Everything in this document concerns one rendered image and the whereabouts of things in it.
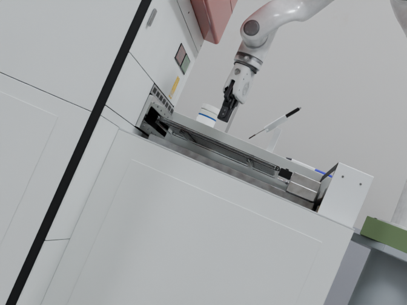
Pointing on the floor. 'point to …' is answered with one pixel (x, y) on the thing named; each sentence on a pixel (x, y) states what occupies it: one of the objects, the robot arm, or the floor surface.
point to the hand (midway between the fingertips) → (225, 114)
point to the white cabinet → (191, 238)
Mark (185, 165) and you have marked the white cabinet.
